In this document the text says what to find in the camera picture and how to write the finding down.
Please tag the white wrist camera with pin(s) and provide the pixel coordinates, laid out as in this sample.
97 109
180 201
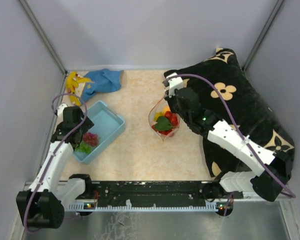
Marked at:
173 82
60 109

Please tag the yellow pikachu plush toy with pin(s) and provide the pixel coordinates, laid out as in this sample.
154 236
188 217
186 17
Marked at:
79 87

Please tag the red strawberry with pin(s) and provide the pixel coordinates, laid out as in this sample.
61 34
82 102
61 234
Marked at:
174 120
168 114

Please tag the orange peach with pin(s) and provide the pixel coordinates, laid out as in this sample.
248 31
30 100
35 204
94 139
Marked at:
165 109

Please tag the clear zip bag orange zipper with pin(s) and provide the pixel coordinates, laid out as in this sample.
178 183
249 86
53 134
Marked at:
162 127

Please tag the yellow mango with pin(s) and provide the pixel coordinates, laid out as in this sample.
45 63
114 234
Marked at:
157 115

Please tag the light blue plastic basket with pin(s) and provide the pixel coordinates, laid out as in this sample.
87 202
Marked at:
107 125

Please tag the green grape bunch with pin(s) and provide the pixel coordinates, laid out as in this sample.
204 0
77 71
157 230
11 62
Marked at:
84 148

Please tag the blue cloth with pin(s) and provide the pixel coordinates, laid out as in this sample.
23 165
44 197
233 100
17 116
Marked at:
102 81

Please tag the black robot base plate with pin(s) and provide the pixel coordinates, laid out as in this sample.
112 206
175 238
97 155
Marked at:
153 193

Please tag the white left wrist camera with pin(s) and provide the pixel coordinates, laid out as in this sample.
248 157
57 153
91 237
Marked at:
60 109

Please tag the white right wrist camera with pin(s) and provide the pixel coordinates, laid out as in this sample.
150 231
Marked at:
173 82

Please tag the black floral pillow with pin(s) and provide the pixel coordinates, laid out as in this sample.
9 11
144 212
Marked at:
251 113

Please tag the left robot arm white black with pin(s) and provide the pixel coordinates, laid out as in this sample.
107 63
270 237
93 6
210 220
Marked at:
43 204

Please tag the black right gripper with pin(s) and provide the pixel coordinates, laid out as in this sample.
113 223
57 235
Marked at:
170 100

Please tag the purple grape bunch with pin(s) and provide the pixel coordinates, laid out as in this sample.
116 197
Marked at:
91 139

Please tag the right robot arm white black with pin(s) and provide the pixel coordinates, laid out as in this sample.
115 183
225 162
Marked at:
269 170

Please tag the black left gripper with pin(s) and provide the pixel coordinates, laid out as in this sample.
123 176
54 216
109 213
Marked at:
87 125

